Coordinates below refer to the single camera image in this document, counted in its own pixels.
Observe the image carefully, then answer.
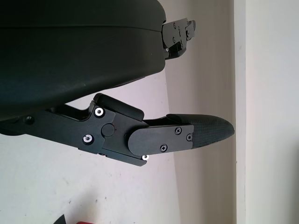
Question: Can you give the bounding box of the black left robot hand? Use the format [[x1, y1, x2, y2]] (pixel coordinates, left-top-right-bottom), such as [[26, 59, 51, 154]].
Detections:
[[0, 0, 235, 168]]

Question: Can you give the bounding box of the black tape strip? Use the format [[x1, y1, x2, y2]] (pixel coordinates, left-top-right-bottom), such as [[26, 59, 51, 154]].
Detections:
[[53, 214, 67, 224]]

